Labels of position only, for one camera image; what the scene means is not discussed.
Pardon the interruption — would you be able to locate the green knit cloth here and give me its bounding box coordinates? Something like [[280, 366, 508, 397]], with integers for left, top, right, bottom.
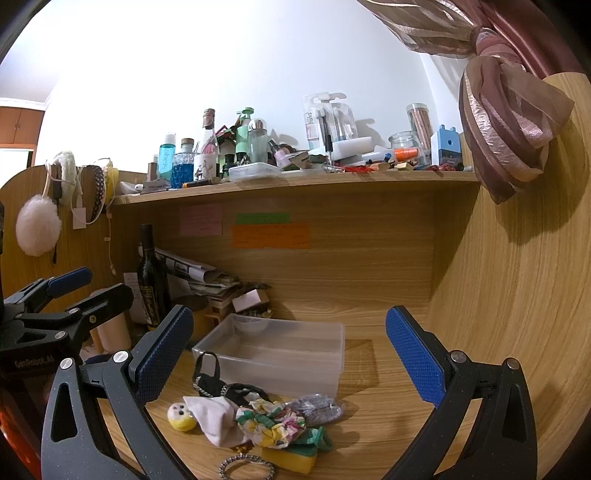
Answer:
[[287, 426, 334, 457]]

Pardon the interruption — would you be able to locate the dark wine bottle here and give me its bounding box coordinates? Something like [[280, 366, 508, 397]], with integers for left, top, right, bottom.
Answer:
[[137, 224, 171, 329]]

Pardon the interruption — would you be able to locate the wooden shelf board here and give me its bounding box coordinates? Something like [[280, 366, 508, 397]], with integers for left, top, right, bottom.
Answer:
[[113, 170, 480, 206]]

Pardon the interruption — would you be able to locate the blue liquid bottle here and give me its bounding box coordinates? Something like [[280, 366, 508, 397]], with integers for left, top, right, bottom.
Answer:
[[157, 134, 176, 181]]

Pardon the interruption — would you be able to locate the tall clear tube container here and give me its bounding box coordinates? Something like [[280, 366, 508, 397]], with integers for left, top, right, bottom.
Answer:
[[406, 103, 433, 154]]

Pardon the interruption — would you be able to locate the silver sequin pouch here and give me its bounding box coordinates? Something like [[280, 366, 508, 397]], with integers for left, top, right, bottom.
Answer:
[[287, 393, 345, 428]]

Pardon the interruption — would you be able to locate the black strap headband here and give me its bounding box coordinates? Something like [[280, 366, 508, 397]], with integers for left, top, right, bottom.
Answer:
[[192, 351, 270, 407]]

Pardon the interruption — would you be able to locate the yellow plush ball toy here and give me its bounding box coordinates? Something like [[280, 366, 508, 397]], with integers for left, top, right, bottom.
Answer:
[[167, 402, 197, 433]]

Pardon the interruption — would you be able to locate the beige cylinder container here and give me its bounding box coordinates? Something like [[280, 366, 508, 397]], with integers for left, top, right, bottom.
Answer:
[[90, 301, 131, 354]]

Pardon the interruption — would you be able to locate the stack of newspapers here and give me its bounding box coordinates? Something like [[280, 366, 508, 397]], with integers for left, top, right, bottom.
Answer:
[[155, 248, 242, 297]]

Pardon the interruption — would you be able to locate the glass jar with lid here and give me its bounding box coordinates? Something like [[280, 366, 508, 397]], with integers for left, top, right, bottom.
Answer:
[[389, 130, 425, 165]]

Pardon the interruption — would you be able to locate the black hanging headband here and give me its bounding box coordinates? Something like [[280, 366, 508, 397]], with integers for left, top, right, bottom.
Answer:
[[80, 165, 106, 224]]

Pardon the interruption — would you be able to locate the white fluffy pompom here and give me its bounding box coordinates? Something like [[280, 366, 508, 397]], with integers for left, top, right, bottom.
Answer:
[[15, 195, 62, 257]]

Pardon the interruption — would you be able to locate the blue glass cup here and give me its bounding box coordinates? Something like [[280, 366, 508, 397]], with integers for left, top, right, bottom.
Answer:
[[170, 152, 194, 189]]

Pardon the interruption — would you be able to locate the clear perfume bottle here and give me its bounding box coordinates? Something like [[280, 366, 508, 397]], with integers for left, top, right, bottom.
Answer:
[[247, 118, 269, 163]]

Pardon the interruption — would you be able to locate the clear flat plastic box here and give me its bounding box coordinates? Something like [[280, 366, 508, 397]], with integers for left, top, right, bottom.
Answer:
[[228, 162, 281, 182]]

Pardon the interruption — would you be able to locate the floral fabric scrunchie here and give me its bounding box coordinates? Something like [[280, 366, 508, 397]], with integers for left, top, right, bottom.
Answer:
[[235, 399, 307, 449]]

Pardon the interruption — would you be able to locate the tall glass corked bottle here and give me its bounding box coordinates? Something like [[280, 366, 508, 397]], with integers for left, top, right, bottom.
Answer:
[[197, 108, 219, 180]]

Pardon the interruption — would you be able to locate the beaded bracelet ring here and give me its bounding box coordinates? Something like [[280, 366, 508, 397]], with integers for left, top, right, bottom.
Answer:
[[217, 453, 277, 480]]

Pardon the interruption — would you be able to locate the yellow sponge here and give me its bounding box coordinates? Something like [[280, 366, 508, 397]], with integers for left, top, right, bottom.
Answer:
[[262, 445, 318, 475]]

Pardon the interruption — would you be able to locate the green sticky note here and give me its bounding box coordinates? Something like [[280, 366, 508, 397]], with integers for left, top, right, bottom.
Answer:
[[235, 212, 290, 225]]

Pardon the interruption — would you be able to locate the white pump dispenser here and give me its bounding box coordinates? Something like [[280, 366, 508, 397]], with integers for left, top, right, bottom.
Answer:
[[303, 92, 358, 152]]

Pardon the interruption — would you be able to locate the blue pencil sharpener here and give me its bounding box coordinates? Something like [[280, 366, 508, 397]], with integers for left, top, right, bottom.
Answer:
[[431, 125, 463, 167]]

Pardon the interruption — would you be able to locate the clear plastic storage bin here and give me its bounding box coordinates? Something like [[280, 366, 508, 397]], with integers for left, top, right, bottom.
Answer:
[[192, 314, 345, 397]]

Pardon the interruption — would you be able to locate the pink tied curtain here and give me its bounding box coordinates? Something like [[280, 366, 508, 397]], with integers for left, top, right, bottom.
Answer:
[[363, 1, 583, 204]]

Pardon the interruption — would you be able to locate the pink sticky note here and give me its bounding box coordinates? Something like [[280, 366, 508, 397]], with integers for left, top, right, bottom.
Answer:
[[179, 204, 223, 237]]

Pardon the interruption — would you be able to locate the green spray bottle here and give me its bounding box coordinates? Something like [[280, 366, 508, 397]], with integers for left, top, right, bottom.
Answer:
[[235, 107, 254, 165]]

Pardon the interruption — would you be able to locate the orange sticky note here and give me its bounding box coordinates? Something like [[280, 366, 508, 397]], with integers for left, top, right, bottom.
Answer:
[[231, 223, 311, 250]]

